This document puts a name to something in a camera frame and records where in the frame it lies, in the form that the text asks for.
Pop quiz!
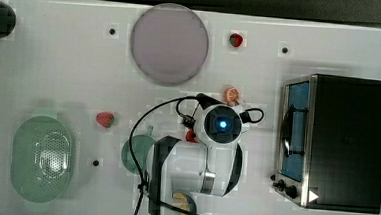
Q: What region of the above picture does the blue bowl with fries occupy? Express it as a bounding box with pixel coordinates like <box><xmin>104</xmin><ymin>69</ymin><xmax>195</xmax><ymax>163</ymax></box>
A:
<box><xmin>172</xmin><ymin>192</ymin><xmax>197</xmax><ymax>215</ymax></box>

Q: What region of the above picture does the grey oval plate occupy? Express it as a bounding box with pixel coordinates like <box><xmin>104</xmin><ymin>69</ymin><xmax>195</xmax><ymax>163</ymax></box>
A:
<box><xmin>130</xmin><ymin>3</ymin><xmax>209</xmax><ymax>86</ymax></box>

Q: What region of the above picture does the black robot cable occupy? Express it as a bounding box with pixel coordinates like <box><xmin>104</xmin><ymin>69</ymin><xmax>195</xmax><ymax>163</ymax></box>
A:
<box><xmin>124</xmin><ymin>92</ymin><xmax>266</xmax><ymax>215</ymax></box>

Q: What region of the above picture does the black toaster oven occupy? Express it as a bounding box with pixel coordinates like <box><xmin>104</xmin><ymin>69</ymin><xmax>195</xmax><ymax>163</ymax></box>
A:
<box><xmin>271</xmin><ymin>74</ymin><xmax>381</xmax><ymax>214</ymax></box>

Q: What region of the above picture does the green perforated colander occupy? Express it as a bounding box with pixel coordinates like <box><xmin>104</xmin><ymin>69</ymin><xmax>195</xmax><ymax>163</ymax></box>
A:
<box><xmin>10</xmin><ymin>115</ymin><xmax>72</xmax><ymax>203</ymax></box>

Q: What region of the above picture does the red ketchup bottle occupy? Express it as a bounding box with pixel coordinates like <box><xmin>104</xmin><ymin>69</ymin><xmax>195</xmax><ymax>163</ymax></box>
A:
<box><xmin>186</xmin><ymin>130</ymin><xmax>197</xmax><ymax>143</ymax></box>

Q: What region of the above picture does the orange slice toy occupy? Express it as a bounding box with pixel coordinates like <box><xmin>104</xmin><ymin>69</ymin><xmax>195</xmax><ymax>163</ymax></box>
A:
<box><xmin>223</xmin><ymin>87</ymin><xmax>239</xmax><ymax>106</ymax></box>

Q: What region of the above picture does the red green strawberry toy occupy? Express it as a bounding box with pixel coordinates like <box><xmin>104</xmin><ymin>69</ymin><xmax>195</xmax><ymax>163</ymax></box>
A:
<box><xmin>96</xmin><ymin>111</ymin><xmax>115</xmax><ymax>129</ymax></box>

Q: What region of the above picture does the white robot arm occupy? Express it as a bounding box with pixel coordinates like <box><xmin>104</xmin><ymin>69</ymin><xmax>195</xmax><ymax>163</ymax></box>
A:
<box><xmin>146</xmin><ymin>93</ymin><xmax>252</xmax><ymax>215</ymax></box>

